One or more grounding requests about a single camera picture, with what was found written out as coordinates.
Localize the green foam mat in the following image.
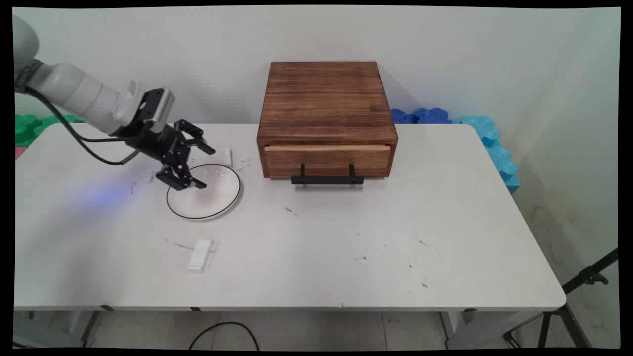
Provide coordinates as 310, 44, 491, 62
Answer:
15, 114, 86, 147

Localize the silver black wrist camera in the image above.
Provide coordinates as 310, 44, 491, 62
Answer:
140, 89, 176, 133

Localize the dark blue foam mat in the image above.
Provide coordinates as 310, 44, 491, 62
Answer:
391, 108, 453, 125

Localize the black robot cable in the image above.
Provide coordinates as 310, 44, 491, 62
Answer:
22, 87, 142, 166

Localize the black floor cable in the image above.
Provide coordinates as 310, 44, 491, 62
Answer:
188, 322, 260, 351

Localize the dark wooden drawer cabinet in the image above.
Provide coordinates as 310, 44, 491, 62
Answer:
257, 61, 399, 179

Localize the black tripod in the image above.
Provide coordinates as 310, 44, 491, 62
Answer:
503, 247, 620, 349

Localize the white plate with black rim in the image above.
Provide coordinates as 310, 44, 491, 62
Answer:
166, 164, 242, 220

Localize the grey cable strap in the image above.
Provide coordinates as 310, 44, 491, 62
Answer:
15, 59, 44, 93

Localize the light blue foam mat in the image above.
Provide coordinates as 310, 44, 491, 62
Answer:
451, 116, 521, 194

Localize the wooden drawer with black handle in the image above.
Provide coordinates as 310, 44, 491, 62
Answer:
264, 144, 392, 186

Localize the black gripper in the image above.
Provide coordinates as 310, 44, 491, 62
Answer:
126, 119, 217, 192

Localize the white table leg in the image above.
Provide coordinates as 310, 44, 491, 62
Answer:
68, 311, 100, 348
439, 310, 521, 350

